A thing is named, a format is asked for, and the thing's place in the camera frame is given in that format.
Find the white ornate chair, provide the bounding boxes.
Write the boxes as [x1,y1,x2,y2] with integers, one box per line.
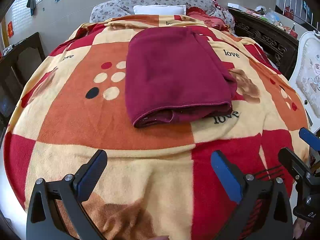
[289,31,320,134]

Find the dark wooden side table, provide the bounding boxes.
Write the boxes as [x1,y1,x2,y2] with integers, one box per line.
[0,31,46,131]

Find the red cushion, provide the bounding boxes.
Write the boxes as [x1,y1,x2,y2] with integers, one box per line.
[186,7,229,31]

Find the metal stair railing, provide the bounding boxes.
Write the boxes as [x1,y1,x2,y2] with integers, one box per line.
[278,0,319,31]

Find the dark cloth hanging on wall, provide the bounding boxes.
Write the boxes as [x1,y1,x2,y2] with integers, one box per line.
[26,0,36,16]

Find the dark red knit sweater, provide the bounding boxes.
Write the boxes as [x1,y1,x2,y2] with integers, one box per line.
[125,27,237,128]

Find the clutter on cabinet top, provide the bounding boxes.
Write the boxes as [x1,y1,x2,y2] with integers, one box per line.
[245,5,298,39]

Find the white pillow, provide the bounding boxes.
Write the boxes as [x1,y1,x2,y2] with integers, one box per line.
[133,5,187,15]

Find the orange red checkered blanket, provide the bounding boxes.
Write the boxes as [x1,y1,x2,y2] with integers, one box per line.
[3,15,309,239]

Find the dark carved wooden cabinet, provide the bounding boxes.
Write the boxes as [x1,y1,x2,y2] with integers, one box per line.
[228,8,299,79]

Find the red paper wall decoration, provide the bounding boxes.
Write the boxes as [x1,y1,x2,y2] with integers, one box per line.
[7,21,14,38]

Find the floral grey bolster pillow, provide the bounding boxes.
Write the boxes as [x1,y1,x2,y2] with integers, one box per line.
[89,0,235,33]

